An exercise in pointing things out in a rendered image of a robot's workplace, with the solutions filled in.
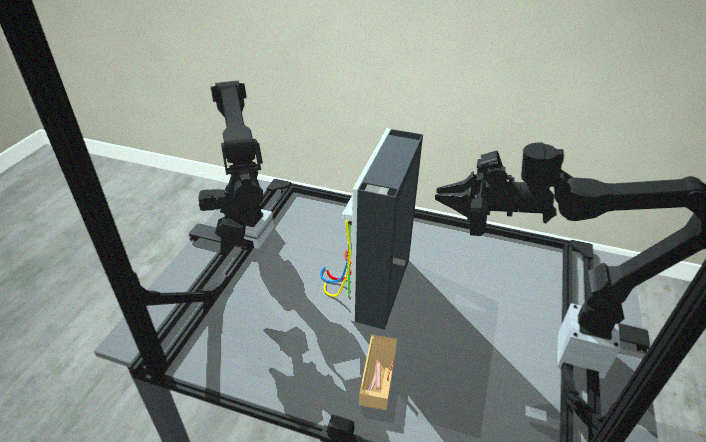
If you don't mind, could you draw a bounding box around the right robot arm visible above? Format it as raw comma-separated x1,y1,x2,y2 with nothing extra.
480,142,706,340

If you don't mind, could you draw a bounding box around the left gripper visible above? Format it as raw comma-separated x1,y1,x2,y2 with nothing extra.
215,185,247,255

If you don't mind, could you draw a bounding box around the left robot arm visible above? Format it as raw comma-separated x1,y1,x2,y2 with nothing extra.
199,80,263,227

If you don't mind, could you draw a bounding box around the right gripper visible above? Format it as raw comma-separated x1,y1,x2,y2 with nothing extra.
435,159,520,236

